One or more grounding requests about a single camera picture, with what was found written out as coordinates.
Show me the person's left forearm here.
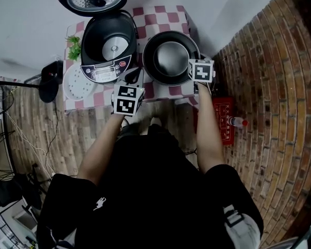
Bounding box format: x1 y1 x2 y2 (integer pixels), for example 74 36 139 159
77 113 125 185

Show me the black cable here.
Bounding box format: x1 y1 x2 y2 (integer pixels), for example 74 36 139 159
45 101 60 165

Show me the green artificial plant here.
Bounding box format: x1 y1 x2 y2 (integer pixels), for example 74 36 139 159
64 35 82 61

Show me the purple black rice cooker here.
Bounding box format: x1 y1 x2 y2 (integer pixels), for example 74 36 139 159
56 0 139 85

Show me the person's left white shoe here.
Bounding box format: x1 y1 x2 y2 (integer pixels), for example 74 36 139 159
120 118 132 133

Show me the red fire equipment box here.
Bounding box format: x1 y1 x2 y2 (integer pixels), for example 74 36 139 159
211 96 235 146

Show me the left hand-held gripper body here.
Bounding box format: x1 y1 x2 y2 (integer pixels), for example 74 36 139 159
111 85 146 117

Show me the person's right forearm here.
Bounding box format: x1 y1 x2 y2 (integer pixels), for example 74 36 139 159
195 81 225 175

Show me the black waste bin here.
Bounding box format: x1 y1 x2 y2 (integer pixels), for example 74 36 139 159
40 60 64 84

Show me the black pot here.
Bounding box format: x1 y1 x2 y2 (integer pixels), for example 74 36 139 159
142 30 201 87

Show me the white cable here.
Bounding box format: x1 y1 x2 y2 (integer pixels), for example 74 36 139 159
5 110 55 176

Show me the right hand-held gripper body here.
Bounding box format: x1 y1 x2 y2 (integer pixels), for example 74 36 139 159
188 59 216 83

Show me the black chair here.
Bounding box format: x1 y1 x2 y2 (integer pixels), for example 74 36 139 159
0 174 44 210

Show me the pink white checkered tablecloth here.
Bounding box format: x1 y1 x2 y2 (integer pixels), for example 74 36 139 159
63 5 215 115

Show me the white bottle with red cap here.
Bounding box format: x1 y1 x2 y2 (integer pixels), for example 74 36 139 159
227 116 249 128

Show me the black standing fan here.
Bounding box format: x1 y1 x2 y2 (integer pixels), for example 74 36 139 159
0 70 60 120

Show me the white stool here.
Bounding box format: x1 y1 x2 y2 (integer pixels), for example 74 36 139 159
12 203 38 233

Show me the white perforated steamer tray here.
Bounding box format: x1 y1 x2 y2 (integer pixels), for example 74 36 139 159
62 64 98 102

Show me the person's black shirt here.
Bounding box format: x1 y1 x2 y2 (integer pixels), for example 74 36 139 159
36 123 264 249

